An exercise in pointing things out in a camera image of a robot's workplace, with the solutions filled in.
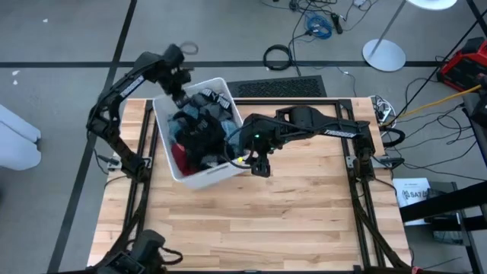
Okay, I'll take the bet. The black metal stand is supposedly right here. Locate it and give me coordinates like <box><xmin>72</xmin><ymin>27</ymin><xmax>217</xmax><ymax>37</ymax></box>
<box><xmin>399</xmin><ymin>180</ymin><xmax>487</xmax><ymax>274</ymax></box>

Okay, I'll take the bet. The red garment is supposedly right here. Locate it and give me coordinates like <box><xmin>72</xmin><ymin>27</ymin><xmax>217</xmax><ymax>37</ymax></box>
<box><xmin>170</xmin><ymin>143</ymin><xmax>191</xmax><ymax>177</ymax></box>

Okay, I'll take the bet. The black equipment with cable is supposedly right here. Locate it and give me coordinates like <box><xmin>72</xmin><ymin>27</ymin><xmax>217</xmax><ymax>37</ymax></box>
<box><xmin>94</xmin><ymin>229</ymin><xmax>184</xmax><ymax>274</ymax></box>

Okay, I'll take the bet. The white printed box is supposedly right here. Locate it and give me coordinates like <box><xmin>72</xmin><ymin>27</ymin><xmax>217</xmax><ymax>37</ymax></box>
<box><xmin>391</xmin><ymin>177</ymin><xmax>431</xmax><ymax>209</ymax></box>

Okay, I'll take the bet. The dark grey equipment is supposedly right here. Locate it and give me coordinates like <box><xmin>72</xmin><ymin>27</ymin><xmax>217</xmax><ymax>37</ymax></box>
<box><xmin>461</xmin><ymin>74</ymin><xmax>487</xmax><ymax>168</ymax></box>

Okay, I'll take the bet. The black power adapter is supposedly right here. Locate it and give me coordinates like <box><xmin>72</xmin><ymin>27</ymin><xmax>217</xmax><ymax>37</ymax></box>
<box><xmin>329</xmin><ymin>12</ymin><xmax>344</xmax><ymax>35</ymax></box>

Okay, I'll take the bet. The thin black pole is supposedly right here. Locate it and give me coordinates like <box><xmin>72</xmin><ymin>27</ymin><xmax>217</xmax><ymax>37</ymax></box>
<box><xmin>395</xmin><ymin>17</ymin><xmax>487</xmax><ymax>115</ymax></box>

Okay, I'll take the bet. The white furniture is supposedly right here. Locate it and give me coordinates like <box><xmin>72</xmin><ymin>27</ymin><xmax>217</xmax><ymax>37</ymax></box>
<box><xmin>0</xmin><ymin>104</ymin><xmax>42</xmax><ymax>171</ymax></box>

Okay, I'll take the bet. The coiled blue cable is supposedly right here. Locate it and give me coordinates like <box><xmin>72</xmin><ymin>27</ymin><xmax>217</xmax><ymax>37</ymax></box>
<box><xmin>306</xmin><ymin>14</ymin><xmax>334</xmax><ymax>40</ymax></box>

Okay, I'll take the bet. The white floor lamp base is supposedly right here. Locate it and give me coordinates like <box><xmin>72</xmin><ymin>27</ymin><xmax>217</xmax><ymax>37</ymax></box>
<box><xmin>361</xmin><ymin>0</ymin><xmax>457</xmax><ymax>72</ymax></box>

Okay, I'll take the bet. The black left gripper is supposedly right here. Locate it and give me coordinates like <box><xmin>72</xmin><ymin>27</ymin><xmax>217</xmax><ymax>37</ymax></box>
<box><xmin>163</xmin><ymin>68</ymin><xmax>194</xmax><ymax>112</ymax></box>

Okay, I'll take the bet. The teal striped shirt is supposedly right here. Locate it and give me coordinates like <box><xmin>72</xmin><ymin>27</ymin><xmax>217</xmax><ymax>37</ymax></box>
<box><xmin>167</xmin><ymin>104</ymin><xmax>244</xmax><ymax>161</ymax></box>

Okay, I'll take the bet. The black floor vent grate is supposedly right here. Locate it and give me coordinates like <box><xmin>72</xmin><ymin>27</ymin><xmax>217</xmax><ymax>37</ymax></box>
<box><xmin>226</xmin><ymin>75</ymin><xmax>327</xmax><ymax>98</ymax></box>

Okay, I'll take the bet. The coiled black cable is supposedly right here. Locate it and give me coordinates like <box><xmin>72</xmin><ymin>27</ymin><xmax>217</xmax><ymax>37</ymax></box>
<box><xmin>262</xmin><ymin>44</ymin><xmax>294</xmax><ymax>72</ymax></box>

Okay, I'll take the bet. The white plastic bin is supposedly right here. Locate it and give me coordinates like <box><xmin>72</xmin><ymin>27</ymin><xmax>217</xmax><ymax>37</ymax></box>
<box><xmin>151</xmin><ymin>77</ymin><xmax>253</xmax><ymax>190</ymax></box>

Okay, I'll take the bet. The black metal table frame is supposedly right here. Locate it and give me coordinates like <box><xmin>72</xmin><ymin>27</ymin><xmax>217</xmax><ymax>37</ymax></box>
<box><xmin>89</xmin><ymin>98</ymin><xmax>412</xmax><ymax>274</ymax></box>

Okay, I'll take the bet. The black garment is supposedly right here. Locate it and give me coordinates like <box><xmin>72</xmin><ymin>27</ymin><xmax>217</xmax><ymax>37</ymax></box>
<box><xmin>177</xmin><ymin>113</ymin><xmax>229</xmax><ymax>170</ymax></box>

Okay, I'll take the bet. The white power strip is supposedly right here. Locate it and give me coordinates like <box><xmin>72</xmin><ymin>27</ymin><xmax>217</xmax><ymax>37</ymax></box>
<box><xmin>371</xmin><ymin>95</ymin><xmax>393</xmax><ymax>123</ymax></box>

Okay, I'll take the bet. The red and black case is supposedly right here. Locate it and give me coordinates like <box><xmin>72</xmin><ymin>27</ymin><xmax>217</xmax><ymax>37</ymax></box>
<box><xmin>436</xmin><ymin>37</ymin><xmax>487</xmax><ymax>92</ymax></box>

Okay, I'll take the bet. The yellow cable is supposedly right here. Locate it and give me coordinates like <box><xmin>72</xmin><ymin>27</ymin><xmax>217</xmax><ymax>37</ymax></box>
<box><xmin>380</xmin><ymin>84</ymin><xmax>482</xmax><ymax>126</ymax></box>

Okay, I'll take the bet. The thick black cable loop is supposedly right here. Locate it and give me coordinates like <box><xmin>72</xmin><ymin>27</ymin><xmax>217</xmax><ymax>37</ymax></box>
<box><xmin>380</xmin><ymin>126</ymin><xmax>406</xmax><ymax>148</ymax></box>

